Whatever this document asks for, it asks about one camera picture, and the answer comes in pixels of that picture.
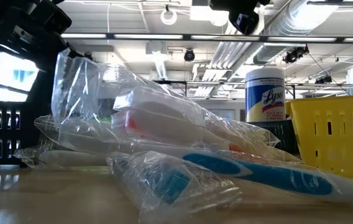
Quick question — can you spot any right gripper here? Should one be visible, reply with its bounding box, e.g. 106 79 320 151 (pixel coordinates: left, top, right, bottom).
209 0 271 12

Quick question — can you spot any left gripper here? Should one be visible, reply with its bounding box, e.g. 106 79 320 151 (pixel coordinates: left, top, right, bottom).
0 18 75 103

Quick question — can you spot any black plastic basket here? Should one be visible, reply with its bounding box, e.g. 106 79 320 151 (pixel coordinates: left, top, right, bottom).
246 119 300 155
0 100 53 168

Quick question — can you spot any bright window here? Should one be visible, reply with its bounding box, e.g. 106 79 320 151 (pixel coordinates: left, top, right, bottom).
0 52 40 103

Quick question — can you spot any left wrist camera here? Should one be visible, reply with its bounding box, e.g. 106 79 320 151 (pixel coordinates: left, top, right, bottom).
30 1 73 35

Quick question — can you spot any black framed background table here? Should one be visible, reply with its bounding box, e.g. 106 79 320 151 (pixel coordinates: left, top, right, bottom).
153 80 188 96

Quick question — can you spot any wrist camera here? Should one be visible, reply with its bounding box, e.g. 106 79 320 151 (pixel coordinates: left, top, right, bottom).
30 1 73 35
227 7 260 36

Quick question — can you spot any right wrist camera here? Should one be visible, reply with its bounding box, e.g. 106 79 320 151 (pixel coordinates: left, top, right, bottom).
227 7 260 36

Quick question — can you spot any Lysol wipes canister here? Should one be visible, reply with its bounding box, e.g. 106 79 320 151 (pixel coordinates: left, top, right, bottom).
245 67 286 123

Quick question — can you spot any white cable coil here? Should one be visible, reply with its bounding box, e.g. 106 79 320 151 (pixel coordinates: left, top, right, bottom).
160 8 178 26

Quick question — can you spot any yellow plastic basket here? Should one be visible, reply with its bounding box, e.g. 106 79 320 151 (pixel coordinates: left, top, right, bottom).
284 95 353 184

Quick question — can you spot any black ceiling camera rig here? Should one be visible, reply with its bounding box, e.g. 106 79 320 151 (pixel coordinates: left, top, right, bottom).
283 45 310 64

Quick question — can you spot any bagged black round pad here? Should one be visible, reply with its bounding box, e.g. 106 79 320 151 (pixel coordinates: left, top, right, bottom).
50 47 165 125

